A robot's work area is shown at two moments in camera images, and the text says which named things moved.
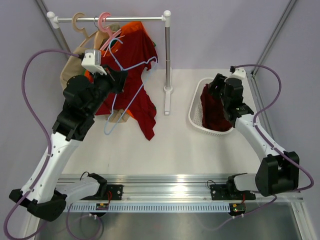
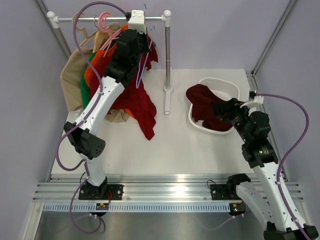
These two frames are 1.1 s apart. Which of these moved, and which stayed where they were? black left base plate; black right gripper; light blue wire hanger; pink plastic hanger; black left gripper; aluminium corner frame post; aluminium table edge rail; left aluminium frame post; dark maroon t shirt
Moved: light blue wire hanger; dark maroon t shirt; black right gripper; black left gripper
Stayed: aluminium corner frame post; left aluminium frame post; black left base plate; aluminium table edge rail; pink plastic hanger
